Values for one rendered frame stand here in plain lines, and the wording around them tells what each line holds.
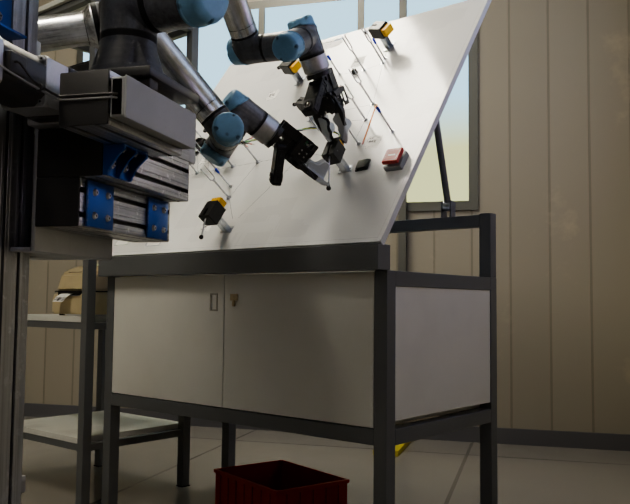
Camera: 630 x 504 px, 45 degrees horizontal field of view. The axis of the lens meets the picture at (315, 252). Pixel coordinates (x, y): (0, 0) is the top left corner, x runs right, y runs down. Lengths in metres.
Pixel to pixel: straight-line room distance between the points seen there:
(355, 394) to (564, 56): 2.77
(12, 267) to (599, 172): 3.27
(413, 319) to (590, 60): 2.59
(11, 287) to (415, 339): 1.04
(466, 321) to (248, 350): 0.64
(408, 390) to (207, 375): 0.66
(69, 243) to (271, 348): 0.81
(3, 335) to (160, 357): 1.10
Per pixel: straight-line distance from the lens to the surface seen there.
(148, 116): 1.33
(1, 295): 1.51
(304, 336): 2.10
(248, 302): 2.25
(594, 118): 4.28
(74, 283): 2.97
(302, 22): 2.16
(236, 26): 2.10
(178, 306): 2.48
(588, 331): 4.17
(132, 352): 2.66
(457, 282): 2.24
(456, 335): 2.24
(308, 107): 2.12
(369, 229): 1.97
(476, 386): 2.35
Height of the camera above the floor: 0.71
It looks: 4 degrees up
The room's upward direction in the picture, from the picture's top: 1 degrees clockwise
